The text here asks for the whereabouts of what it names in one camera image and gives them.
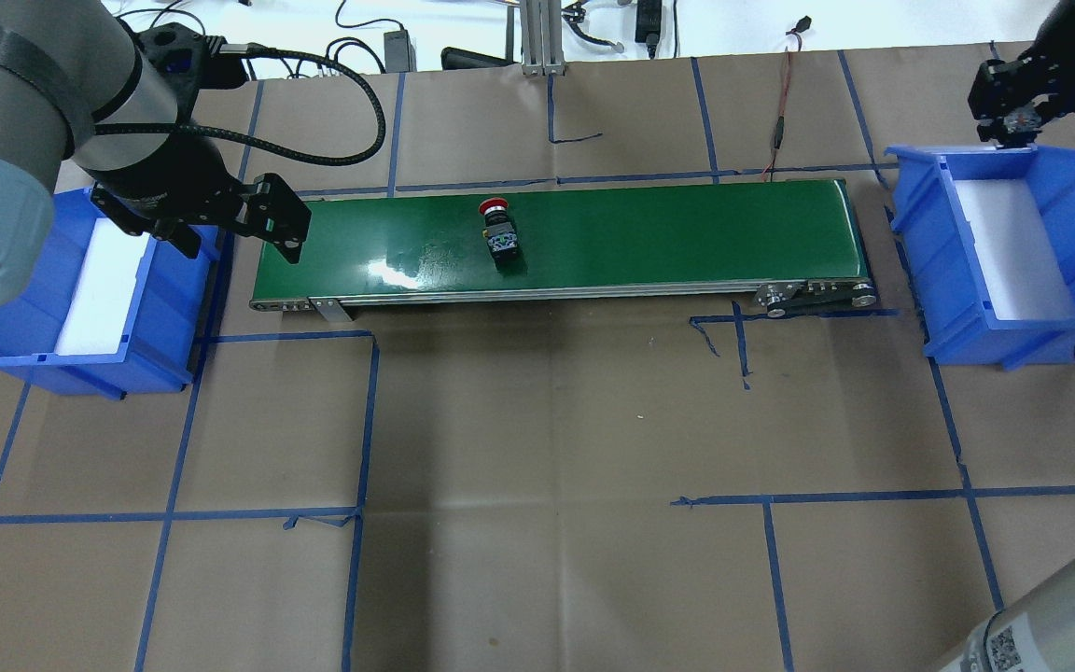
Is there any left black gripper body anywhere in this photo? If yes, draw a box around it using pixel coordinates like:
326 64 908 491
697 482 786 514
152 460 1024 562
90 133 243 241

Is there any red push button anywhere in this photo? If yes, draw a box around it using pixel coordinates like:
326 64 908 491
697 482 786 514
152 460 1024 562
479 197 522 267

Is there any yellow push button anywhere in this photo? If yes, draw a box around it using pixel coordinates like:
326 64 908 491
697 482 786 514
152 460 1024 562
999 104 1042 148

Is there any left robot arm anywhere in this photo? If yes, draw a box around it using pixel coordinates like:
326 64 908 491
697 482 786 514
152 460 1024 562
0 1 311 305

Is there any left blue bin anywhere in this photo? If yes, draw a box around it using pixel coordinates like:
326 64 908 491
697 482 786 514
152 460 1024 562
0 189 220 399

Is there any blue bin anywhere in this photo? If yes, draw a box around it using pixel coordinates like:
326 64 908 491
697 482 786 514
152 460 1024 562
0 189 220 399
887 145 1075 370

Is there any white foam pad left bin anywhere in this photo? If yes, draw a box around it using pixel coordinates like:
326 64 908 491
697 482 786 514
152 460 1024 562
54 217 151 356

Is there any white foam pad bin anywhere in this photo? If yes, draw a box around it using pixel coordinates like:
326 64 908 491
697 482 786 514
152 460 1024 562
54 217 151 356
954 178 1075 321

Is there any right blue bin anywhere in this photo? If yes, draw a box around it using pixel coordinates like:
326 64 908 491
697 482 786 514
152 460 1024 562
887 145 1075 370

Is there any white foam pad right bin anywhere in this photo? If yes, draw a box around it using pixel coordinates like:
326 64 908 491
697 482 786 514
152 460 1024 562
954 178 1075 321

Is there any black power adapter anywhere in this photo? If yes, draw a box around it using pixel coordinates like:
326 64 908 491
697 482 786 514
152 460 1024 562
383 29 417 73

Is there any green conveyor belt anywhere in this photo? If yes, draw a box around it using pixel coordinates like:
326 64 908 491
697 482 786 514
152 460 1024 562
250 178 878 321

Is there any black braided cable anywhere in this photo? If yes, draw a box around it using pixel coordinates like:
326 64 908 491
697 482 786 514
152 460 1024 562
94 45 387 167

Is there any aluminium frame post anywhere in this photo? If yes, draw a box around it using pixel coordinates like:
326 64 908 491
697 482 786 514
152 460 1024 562
510 1 565 77

